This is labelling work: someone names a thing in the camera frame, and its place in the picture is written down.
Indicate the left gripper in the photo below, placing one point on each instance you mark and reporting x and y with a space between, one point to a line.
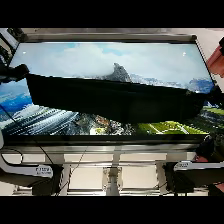
20 72

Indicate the black garment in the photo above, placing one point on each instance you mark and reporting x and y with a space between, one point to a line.
110 100

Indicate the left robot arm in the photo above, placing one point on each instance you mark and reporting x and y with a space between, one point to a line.
23 171

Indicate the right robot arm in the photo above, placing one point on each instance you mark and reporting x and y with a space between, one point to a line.
200 171

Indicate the red garment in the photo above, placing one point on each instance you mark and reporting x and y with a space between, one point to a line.
217 62

